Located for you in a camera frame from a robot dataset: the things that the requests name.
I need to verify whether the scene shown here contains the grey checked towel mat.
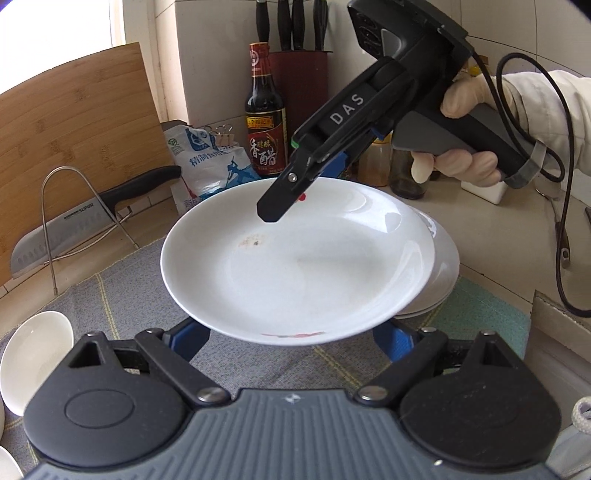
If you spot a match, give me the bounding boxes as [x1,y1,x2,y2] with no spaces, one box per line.
[0,237,532,467]

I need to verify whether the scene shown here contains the dark vinegar bottle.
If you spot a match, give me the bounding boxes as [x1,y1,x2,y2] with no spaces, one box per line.
[245,42,290,180]

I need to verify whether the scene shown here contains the white bowl pink flowers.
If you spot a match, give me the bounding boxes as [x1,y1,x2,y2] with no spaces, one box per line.
[0,311,75,417]

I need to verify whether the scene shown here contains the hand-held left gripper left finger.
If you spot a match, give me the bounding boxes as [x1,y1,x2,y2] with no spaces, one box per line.
[69,318,232,409]

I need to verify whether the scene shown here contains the stained white plate fruit print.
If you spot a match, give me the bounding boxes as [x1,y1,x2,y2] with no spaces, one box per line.
[160,178,437,346]

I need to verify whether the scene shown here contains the person's white clothing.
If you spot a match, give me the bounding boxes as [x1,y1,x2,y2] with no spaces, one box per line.
[547,396,591,480]

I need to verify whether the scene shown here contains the black cable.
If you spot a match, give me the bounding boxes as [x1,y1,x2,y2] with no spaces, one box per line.
[470,46,591,319]

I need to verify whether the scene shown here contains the yellow lid spice jar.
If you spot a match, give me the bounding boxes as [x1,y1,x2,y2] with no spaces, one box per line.
[358,138,393,188]

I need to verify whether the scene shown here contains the dark red knife block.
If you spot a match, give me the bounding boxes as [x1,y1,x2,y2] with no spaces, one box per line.
[269,50,334,149]

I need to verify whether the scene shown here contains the bamboo cutting board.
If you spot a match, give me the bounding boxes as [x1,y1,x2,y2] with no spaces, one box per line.
[0,42,172,288]

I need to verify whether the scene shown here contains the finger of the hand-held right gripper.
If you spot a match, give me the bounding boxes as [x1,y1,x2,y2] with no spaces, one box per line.
[257,152,325,223]
[318,150,350,182]

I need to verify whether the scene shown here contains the white blue salt bag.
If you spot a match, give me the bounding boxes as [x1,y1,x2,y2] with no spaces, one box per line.
[164,124,262,216]

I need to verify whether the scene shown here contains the small white box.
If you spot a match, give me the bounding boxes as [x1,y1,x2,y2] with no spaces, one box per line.
[461,178,505,205]

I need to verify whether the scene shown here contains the person's right hand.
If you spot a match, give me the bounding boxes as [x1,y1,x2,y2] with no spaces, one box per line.
[412,71,514,188]

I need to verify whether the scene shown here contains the red cap glass bottle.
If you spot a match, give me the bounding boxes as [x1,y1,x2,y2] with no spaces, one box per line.
[390,148,428,200]

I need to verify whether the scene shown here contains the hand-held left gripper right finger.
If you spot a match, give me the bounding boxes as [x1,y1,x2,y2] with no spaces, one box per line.
[353,318,522,409]

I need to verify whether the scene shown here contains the person's right forearm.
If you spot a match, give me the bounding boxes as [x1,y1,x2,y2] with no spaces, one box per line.
[501,69,591,186]

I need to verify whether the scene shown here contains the plain white bowl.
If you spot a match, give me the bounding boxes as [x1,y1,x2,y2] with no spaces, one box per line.
[0,447,25,480]

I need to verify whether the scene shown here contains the binder clips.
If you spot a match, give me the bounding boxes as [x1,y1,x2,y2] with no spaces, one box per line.
[204,124,235,147]

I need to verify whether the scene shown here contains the black handled kitchen knife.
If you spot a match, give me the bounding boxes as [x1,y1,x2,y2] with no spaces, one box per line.
[10,165,184,280]

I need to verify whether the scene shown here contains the metal wire rack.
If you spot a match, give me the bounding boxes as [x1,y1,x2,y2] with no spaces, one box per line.
[41,166,140,297]

